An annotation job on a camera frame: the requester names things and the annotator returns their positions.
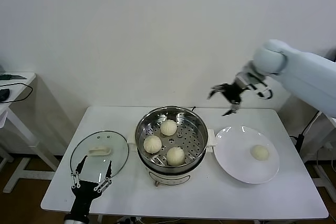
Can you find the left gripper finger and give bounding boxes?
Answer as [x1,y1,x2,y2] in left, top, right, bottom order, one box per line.
[93,160,113,192]
[70,155,88,189]

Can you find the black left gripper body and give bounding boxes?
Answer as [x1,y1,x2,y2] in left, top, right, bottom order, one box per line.
[70,180,102,216]

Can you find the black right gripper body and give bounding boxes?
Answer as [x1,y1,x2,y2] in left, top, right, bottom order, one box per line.
[226,81,246,103]

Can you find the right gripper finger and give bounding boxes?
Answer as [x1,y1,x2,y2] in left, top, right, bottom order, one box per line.
[208,83,229,100]
[222,100,241,116]

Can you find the round glass lid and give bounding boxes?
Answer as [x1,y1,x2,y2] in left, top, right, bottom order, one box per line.
[69,130,129,184]

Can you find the white steamed baozi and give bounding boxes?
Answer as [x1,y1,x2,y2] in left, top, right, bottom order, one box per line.
[166,147,185,166]
[250,144,270,161]
[143,136,162,154]
[160,119,177,136]

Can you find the stainless steel steamer basket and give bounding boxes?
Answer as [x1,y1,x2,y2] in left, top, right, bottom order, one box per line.
[134,105,208,174]

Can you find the stainless steel steamer pot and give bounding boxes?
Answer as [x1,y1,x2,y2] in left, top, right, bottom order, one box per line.
[127,129,216,188]

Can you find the white power strip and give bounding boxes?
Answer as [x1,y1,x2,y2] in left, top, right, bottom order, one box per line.
[117,216,144,224]

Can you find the white round plate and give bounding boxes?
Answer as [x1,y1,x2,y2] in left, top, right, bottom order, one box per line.
[213,125,279,185]

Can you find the white side desk with laptop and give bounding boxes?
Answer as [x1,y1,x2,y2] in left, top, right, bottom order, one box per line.
[300,111,336,188]

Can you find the small black desk device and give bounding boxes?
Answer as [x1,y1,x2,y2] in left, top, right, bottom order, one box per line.
[0,89,11,103]

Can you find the flat green desk item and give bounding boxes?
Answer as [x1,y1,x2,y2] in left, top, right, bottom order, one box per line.
[0,73,27,80]

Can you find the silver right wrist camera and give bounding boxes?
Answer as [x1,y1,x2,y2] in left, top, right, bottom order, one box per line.
[235,71,259,90]

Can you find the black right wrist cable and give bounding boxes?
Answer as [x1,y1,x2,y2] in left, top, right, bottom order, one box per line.
[255,84,274,101]

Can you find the black power adapter cable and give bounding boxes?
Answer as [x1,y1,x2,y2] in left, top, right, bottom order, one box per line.
[288,112,321,154]

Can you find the thin black desk cable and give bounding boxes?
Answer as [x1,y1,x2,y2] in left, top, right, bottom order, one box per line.
[0,82,34,104]

